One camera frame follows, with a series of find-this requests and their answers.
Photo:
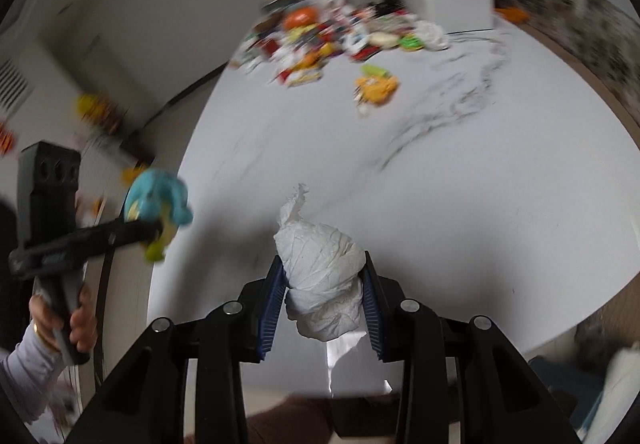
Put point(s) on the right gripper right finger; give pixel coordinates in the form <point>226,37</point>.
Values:
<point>449,367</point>

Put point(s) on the blue plastic stool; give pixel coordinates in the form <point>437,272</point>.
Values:
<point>579,394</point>

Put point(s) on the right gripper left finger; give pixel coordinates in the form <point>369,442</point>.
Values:
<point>143,399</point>

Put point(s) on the orange ball toy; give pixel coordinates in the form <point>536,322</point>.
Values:
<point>300,17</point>

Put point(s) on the white tissue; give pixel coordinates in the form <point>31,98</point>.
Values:
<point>322,266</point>

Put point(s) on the orange yellow snack bag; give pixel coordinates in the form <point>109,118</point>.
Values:
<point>375,87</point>

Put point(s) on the left forearm grey sleeve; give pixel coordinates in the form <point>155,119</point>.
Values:
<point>29,374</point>

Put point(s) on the blue plush toy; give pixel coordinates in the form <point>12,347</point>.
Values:
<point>157,195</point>

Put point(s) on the green round toy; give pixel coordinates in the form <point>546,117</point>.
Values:
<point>410,43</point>

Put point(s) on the white plastic bag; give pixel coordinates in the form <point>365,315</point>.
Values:
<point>432,36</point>

